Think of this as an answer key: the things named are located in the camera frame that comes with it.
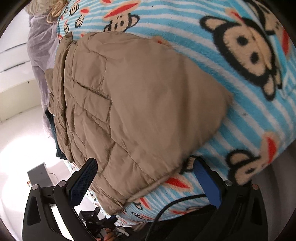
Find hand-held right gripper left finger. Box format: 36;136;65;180
22;158;98;241

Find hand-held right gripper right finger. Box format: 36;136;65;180
193;158;269;241

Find tan puffer jacket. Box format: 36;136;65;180
44;31;234;216

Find grey box on floor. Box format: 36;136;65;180
27;163;50;186

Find folded dark blue jeans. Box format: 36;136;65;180
45;109;70;160

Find cream door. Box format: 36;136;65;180
0;86;44;122

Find white wardrobe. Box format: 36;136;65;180
0;28;35;93

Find purple duvet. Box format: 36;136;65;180
26;13;60;137

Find monkey print striped blanket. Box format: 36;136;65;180
57;0;296;226

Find brown patterned cloth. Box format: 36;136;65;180
46;0;70;24

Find beige round pleated cushion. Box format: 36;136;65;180
26;0;58;15

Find black cable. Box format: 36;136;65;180
148;195;207;241

